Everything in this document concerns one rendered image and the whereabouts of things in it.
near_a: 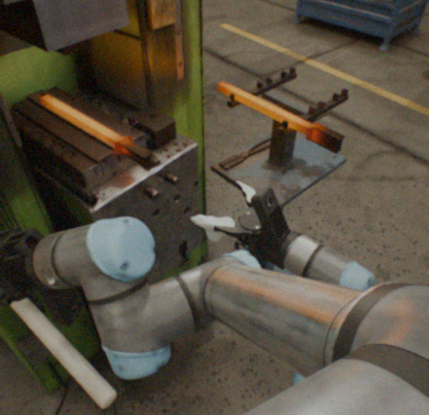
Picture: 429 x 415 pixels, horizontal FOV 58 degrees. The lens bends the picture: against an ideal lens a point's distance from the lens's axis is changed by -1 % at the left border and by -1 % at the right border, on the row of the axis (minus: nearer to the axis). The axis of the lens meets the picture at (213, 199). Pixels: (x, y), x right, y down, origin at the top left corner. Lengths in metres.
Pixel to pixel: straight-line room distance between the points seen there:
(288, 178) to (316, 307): 1.07
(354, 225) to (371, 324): 2.07
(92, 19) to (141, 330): 0.62
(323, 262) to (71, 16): 0.65
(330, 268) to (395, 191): 1.91
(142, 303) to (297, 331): 0.24
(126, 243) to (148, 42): 0.81
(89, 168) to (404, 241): 1.75
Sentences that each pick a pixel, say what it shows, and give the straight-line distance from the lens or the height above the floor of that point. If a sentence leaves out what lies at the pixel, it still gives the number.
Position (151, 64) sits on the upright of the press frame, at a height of 1.09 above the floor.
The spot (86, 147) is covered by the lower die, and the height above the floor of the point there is 0.99.
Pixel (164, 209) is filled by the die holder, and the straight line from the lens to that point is 1.16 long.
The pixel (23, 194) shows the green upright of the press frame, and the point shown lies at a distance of 1.11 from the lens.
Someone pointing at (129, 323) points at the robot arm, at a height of 1.15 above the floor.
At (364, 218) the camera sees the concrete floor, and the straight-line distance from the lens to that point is 2.35.
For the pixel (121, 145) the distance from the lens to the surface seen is 1.00.
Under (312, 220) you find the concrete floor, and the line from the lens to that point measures 2.25.
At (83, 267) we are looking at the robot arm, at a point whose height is 1.20.
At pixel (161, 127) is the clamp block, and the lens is 1.10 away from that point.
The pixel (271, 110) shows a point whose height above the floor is 0.99.
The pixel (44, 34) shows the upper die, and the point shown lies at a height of 1.30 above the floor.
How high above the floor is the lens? 1.56
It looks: 43 degrees down
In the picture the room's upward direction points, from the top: straight up
